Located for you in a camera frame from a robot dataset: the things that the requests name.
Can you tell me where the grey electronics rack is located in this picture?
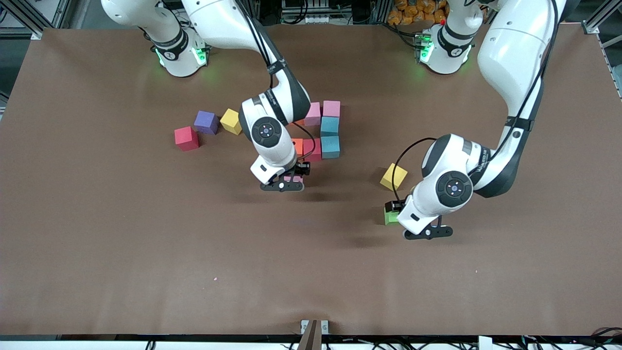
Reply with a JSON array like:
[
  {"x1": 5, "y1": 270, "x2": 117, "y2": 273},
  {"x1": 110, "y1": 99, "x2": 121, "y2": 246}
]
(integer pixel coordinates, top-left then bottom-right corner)
[{"x1": 282, "y1": 0, "x2": 341, "y2": 25}]

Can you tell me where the purple foam cube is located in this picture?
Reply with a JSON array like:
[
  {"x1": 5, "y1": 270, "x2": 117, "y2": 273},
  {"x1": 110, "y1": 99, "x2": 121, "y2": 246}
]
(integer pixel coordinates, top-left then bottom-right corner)
[{"x1": 194, "y1": 110, "x2": 219, "y2": 135}]

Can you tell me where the brown table cover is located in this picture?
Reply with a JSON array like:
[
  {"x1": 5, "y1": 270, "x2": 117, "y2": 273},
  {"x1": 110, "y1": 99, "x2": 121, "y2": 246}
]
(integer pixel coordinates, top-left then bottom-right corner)
[{"x1": 0, "y1": 22, "x2": 622, "y2": 336}]

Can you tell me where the aluminium frame strut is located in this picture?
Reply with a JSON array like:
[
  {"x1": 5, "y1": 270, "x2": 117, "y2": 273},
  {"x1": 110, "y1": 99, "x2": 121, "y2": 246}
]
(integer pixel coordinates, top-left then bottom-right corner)
[
  {"x1": 583, "y1": 0, "x2": 622, "y2": 35},
  {"x1": 0, "y1": 0, "x2": 73, "y2": 40}
]

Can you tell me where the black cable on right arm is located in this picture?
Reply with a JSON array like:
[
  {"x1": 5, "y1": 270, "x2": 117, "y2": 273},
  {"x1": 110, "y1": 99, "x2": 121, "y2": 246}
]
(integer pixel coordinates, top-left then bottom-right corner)
[{"x1": 236, "y1": 0, "x2": 316, "y2": 166}]

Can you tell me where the yellow foam cube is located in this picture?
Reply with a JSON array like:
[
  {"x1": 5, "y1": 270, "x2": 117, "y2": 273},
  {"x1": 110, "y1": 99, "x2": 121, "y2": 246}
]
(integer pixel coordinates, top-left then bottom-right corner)
[
  {"x1": 220, "y1": 108, "x2": 242, "y2": 136},
  {"x1": 380, "y1": 163, "x2": 409, "y2": 192}
]

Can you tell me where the metal bracket with post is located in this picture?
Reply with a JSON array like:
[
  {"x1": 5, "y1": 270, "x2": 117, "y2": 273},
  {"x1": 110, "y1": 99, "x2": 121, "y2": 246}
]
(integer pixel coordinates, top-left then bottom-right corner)
[{"x1": 297, "y1": 319, "x2": 329, "y2": 350}]

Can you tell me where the pile of orange objects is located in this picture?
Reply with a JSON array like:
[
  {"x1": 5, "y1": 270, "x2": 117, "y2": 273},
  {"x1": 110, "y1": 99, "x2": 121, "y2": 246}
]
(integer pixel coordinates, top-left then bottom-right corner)
[{"x1": 387, "y1": 0, "x2": 450, "y2": 26}]

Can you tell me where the red foam cube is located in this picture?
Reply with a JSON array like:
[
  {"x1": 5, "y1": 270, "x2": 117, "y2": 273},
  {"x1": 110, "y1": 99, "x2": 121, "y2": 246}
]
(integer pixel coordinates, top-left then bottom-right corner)
[
  {"x1": 302, "y1": 138, "x2": 322, "y2": 162},
  {"x1": 174, "y1": 126, "x2": 200, "y2": 152}
]

